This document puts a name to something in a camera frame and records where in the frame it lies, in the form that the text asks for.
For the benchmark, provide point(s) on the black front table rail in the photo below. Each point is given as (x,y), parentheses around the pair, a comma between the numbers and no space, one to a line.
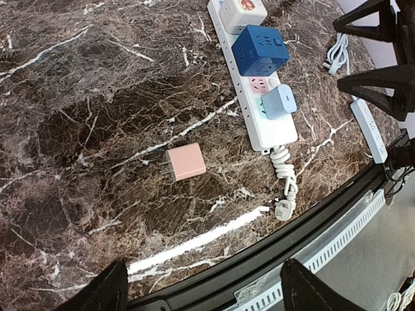
(214,288)

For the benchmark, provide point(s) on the pink cube charger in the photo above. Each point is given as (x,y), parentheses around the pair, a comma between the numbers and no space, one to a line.
(184,162)

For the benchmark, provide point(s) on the white multicolour power strip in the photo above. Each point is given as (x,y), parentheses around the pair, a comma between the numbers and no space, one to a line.
(264,134)

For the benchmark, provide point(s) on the white slotted cable duct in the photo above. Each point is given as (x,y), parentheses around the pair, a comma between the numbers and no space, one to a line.
(266,291)

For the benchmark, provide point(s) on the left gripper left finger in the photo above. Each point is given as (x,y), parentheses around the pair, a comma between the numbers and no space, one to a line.
(107,291)

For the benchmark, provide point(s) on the white cube socket adapter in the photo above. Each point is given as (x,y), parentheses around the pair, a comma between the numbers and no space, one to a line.
(236,14)

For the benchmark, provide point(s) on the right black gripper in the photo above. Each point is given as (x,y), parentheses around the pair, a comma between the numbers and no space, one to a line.
(391,89)

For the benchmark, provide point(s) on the blue cube socket adapter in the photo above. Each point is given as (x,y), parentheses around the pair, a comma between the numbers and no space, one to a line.
(259,51)

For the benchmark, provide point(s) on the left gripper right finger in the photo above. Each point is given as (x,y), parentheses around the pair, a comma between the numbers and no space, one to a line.
(303,290)

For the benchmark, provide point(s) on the light blue cube charger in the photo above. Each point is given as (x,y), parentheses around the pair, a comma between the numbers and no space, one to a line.
(279,102)

